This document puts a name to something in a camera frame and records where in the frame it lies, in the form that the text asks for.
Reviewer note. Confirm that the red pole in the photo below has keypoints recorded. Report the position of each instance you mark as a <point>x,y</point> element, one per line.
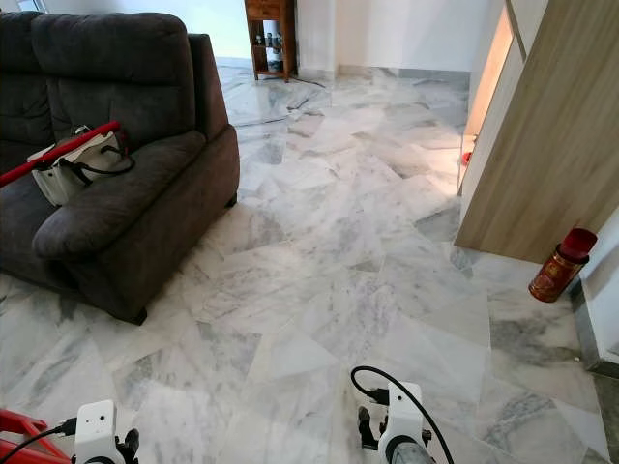
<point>58,153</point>

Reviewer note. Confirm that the small red object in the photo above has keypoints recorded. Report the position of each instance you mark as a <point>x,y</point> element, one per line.
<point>466,158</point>

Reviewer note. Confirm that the red gold canister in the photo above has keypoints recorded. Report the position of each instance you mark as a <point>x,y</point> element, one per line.
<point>556,271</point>

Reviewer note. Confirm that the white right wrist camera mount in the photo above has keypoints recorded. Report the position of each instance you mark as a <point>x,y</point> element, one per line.
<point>401,411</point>

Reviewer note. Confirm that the red metal frame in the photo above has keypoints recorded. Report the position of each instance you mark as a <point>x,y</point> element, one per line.
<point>24,440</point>

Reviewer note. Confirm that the tall light wood cabinet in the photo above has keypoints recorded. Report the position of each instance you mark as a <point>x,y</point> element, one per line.
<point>551,145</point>

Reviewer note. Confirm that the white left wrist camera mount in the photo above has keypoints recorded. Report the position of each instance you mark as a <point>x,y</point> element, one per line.
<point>95,430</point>

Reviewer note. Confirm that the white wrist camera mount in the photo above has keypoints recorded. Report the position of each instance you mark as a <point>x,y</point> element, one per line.
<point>95,430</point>
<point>401,411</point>

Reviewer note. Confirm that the dark grey fabric sofa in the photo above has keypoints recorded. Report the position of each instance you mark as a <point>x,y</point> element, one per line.
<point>135,77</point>

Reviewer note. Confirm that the brown wooden display stand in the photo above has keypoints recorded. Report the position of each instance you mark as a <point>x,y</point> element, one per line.
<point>269,14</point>

